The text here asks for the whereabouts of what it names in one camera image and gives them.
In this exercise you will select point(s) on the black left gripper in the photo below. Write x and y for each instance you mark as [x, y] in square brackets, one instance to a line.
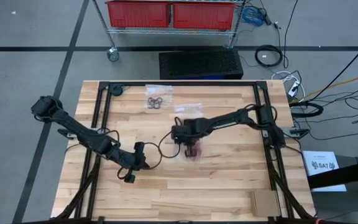
[138, 158]

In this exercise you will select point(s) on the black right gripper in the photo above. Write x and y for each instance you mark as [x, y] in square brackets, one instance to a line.
[191, 129]

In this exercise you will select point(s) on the red rubber band bunch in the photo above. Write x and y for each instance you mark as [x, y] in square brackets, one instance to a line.
[200, 151]

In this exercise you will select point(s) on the black rubber band bunch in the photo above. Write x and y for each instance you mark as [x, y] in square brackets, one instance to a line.
[155, 102]

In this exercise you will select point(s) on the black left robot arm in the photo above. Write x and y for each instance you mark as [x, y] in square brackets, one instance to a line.
[82, 135]

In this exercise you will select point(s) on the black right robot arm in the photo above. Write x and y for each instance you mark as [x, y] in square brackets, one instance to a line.
[228, 119]

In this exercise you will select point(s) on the black perforated computer case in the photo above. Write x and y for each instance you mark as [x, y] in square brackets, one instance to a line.
[200, 63]

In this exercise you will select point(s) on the green tape roll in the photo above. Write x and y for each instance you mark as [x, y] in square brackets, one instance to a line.
[116, 90]

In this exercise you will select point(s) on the brown cardboard box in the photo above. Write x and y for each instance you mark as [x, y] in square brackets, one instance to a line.
[264, 203]

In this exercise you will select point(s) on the white power strip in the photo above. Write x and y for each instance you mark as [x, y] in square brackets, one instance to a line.
[293, 89]

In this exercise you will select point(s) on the red plastic bin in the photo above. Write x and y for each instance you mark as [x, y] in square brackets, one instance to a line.
[204, 15]
[138, 14]

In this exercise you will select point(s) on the white paper sign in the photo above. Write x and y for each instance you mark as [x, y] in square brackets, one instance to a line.
[323, 171]

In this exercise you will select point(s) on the black beam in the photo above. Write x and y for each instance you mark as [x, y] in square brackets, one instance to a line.
[346, 174]

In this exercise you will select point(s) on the grey side table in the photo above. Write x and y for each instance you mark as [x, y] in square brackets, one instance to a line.
[337, 205]

